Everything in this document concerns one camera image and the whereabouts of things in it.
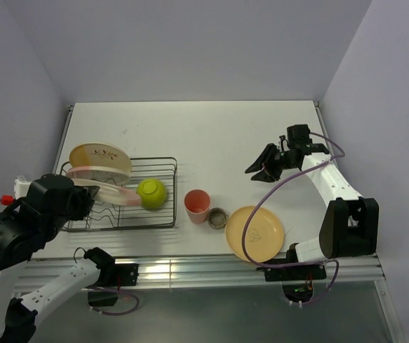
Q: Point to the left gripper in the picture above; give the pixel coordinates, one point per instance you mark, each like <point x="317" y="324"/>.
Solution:
<point x="84" y="196"/>

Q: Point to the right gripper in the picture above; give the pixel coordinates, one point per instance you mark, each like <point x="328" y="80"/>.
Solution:
<point x="265" y="157"/>

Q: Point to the pink cream plate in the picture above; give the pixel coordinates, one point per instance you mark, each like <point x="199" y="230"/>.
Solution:
<point x="111" y="194"/>
<point x="100" y="174"/>

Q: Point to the yellow cream leaf plate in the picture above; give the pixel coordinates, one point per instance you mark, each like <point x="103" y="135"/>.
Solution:
<point x="99" y="154"/>

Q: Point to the plain yellow bear plate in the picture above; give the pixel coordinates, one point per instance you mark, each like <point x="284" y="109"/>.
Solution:
<point x="264" y="237"/>

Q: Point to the lime green bowl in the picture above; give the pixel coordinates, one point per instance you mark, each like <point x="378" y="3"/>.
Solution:
<point x="153" y="193"/>

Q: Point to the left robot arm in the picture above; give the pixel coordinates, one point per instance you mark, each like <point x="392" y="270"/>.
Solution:
<point x="36" y="215"/>

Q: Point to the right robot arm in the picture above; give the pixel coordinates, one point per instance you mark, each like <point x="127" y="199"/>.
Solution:
<point x="350" y="224"/>

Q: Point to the small speckled ceramic cup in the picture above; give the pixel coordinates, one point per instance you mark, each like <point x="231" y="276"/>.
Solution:
<point x="217" y="218"/>

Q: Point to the pink plastic cup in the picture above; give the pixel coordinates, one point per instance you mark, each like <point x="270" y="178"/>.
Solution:
<point x="197" y="203"/>

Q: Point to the black wire dish rack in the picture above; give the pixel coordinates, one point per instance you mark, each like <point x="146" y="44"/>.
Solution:
<point x="110" y="217"/>

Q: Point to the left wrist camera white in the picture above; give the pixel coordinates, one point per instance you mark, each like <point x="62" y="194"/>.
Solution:
<point x="21" y="186"/>

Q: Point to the aluminium table edge rail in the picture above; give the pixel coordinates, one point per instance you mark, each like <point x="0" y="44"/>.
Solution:
<point x="201" y="271"/>

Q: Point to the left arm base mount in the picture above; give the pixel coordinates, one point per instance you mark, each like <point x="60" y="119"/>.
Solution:
<point x="121" y="275"/>

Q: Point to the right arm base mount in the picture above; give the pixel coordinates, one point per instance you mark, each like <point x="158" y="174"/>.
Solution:
<point x="297" y="282"/>

